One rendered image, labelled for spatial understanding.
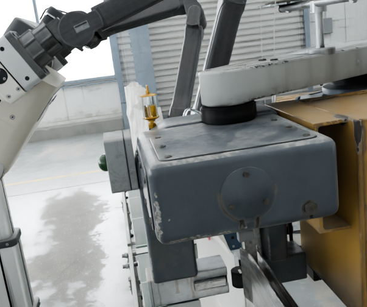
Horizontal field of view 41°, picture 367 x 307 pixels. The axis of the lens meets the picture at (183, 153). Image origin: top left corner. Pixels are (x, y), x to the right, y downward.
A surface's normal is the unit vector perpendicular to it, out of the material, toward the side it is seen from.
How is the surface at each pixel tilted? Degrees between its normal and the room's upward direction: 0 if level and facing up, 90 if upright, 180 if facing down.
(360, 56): 90
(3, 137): 115
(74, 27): 91
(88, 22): 91
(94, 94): 89
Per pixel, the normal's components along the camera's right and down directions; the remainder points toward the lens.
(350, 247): -0.98, 0.15
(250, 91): 0.54, 0.14
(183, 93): -0.13, -0.20
